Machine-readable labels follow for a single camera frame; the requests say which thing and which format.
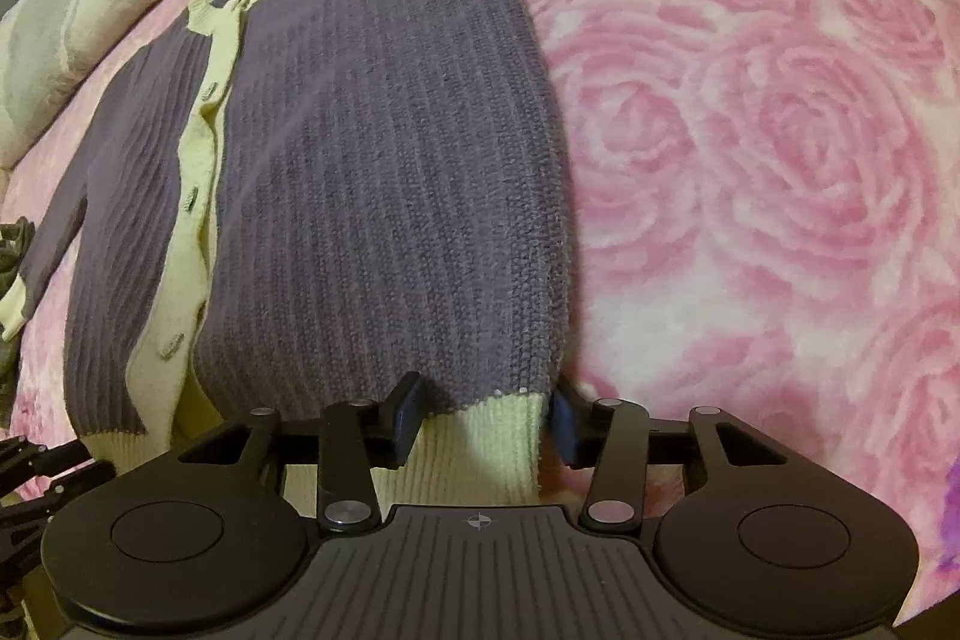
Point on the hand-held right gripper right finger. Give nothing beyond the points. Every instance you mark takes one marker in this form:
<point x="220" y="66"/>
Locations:
<point x="568" y="430"/>

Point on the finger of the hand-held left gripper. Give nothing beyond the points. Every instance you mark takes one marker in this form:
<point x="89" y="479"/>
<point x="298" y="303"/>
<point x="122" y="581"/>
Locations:
<point x="82" y="482"/>
<point x="71" y="454"/>

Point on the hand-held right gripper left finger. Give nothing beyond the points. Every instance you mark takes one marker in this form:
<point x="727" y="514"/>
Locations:
<point x="405" y="422"/>

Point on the purple knit cardigan cream trim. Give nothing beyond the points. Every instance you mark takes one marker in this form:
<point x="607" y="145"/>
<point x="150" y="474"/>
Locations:
<point x="375" y="160"/>

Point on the grey knit garment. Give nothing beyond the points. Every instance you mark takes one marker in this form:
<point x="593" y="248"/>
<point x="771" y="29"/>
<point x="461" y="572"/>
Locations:
<point x="11" y="250"/>

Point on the pink floral blanket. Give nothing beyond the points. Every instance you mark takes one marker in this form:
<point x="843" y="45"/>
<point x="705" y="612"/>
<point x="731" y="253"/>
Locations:
<point x="750" y="160"/>

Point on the rolled grey and cream duvet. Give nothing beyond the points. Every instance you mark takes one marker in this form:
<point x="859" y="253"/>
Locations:
<point x="90" y="10"/>

